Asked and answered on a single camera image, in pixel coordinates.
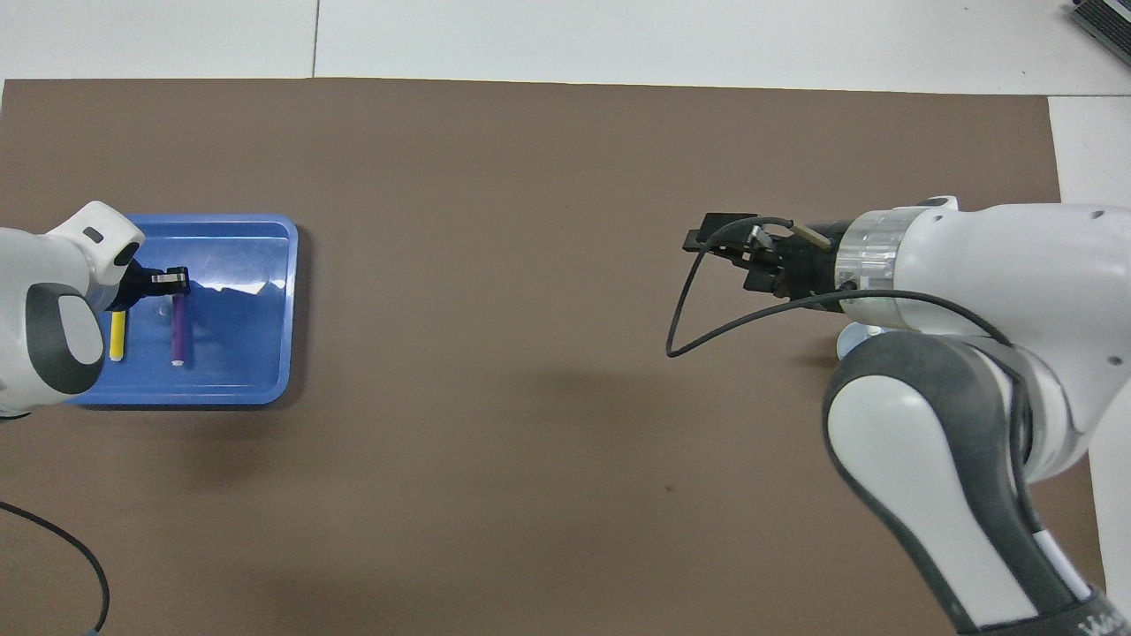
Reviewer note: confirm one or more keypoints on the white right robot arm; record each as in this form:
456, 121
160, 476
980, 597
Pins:
998, 265

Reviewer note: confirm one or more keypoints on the blue plastic tray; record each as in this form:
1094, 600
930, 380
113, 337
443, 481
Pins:
239, 353

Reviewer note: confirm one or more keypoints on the purple pen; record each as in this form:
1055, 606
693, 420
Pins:
178, 331

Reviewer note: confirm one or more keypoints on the translucent pale blue cup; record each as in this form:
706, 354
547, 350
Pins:
853, 340

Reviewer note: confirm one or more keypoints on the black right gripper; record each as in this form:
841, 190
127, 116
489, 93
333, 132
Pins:
808, 269

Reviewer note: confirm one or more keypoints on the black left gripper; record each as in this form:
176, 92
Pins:
134, 283

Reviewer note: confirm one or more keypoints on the brown table mat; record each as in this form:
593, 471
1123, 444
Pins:
530, 265

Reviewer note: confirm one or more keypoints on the grey ribbed device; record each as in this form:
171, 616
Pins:
1109, 22

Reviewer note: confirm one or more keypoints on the yellow pen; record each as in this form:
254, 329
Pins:
117, 340

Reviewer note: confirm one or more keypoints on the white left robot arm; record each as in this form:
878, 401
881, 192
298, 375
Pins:
35, 265

